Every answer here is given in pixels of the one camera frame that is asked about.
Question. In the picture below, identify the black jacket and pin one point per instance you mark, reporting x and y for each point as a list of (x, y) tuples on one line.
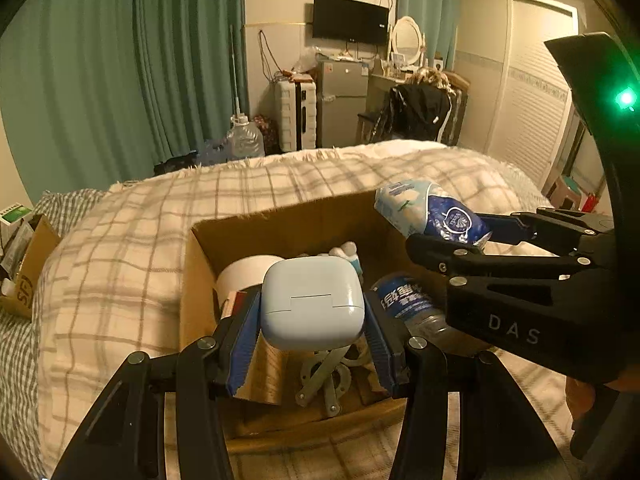
[(417, 110)]

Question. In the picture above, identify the white pole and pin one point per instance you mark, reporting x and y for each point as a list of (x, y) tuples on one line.
[(236, 75)]

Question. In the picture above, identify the white louvred wardrobe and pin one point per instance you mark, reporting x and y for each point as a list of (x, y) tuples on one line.
[(520, 85)]

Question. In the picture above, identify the large clear water jug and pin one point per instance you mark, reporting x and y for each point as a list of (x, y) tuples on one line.
[(245, 140)]

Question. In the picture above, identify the metal scissors tool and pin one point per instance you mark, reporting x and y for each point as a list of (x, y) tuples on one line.
[(320, 375)]

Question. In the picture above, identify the dark cloth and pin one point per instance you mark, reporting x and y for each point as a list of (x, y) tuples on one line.
[(177, 164)]

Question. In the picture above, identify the white oval mirror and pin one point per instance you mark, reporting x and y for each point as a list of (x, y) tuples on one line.
[(406, 40)]

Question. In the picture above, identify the small white plush toy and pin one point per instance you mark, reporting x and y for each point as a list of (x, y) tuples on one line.
[(345, 255)]

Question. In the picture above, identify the small cardboard box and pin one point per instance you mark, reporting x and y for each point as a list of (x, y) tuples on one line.
[(35, 265)]

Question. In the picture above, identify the black wall television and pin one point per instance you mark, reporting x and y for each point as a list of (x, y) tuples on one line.
[(350, 20)]

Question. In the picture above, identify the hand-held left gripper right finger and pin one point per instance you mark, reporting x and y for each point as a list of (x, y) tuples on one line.
[(382, 347)]

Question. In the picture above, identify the blue label plastic bottle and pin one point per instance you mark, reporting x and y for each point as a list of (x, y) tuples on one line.
[(400, 300)]

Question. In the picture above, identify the brown plastic stool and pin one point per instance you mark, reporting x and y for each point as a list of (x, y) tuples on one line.
[(562, 190)]

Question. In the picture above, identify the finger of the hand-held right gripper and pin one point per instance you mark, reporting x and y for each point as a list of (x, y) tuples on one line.
[(550, 225), (500, 262)]

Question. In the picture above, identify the white tape roll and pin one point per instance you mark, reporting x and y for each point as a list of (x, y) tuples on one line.
[(240, 272)]

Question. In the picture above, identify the wide green curtain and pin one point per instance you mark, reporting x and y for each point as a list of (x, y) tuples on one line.
[(125, 60)]

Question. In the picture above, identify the green white small box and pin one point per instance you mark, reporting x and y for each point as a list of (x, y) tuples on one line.
[(15, 212)]

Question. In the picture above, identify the beige plaid blanket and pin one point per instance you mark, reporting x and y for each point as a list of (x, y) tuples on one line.
[(125, 240)]

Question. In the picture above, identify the white ribbed suitcase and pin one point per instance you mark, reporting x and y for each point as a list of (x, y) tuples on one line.
[(295, 115)]

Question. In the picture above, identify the dark floral bag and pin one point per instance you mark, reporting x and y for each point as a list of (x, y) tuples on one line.
[(267, 132)]

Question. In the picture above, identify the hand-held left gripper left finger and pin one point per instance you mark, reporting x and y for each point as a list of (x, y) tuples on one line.
[(245, 342)]

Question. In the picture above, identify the light blue rounded case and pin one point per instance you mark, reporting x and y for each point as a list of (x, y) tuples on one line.
[(310, 300)]

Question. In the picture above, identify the person's right hand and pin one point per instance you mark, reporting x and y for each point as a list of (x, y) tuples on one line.
[(580, 400)]

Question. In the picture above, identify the narrow green curtain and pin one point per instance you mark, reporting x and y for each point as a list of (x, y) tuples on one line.
[(430, 5)]

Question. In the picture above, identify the silver small fridge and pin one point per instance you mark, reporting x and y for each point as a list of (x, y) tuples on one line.
[(342, 105)]

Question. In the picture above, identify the large cardboard box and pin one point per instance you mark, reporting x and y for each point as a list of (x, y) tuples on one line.
[(280, 230)]

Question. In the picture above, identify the chair with black clothes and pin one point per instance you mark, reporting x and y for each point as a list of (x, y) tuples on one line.
[(380, 90)]

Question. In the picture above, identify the blue white tissue pack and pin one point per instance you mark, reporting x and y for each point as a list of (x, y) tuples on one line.
[(425, 205)]

